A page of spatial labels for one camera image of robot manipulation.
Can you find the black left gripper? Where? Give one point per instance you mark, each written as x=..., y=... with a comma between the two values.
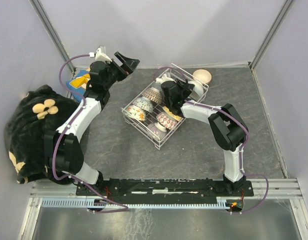
x=130, y=65

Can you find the plain white ribbed bowl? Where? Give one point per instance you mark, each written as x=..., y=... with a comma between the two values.
x=197, y=91

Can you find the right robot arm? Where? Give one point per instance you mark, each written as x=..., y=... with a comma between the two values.
x=228, y=128

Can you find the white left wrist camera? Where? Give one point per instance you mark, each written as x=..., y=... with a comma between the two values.
x=100, y=55

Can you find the maroon tile pattern bowl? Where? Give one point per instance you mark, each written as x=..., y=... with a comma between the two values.
x=153, y=94

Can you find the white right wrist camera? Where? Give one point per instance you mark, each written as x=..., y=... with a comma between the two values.
x=164, y=78

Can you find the white bowl teal leaf pattern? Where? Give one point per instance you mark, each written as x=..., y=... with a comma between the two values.
x=203, y=75

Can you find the yellow sun pattern bowl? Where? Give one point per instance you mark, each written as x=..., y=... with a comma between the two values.
x=176, y=117

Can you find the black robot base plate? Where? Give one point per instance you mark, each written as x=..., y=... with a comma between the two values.
x=173, y=191

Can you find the black plush flower blanket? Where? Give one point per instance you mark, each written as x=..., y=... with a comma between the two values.
x=39, y=111

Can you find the white bowl orange flower pattern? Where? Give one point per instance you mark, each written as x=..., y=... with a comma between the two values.
x=136, y=113

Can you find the aluminium frame rails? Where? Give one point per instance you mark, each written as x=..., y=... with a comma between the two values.
x=274, y=190

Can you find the white wire dish rack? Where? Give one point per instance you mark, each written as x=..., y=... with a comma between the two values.
x=177, y=73

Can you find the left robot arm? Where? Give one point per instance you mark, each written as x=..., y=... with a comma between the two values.
x=62, y=149

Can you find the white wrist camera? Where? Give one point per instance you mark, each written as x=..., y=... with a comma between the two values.
x=164, y=78
x=100, y=55

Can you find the grey striped bowl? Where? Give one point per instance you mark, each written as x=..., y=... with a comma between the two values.
x=156, y=131

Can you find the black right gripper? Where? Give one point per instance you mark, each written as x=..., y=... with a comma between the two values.
x=186, y=86

